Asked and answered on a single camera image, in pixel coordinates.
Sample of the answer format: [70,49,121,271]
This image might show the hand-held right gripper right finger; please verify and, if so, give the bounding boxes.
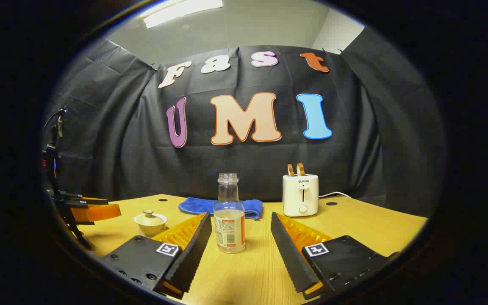
[270,212,401,301]

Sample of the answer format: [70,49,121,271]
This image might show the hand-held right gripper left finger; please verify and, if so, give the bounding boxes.
[100,212,213,299]

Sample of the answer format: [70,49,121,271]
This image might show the clear water bottle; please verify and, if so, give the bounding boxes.
[213,173,247,255]

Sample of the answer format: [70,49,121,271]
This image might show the blue towel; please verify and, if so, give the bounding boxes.
[178,197,264,221]

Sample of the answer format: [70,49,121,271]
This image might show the white toaster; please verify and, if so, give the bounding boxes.
[282,173,320,218]

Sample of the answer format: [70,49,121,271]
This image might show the black backdrop cloth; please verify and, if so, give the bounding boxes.
[42,27,446,219]

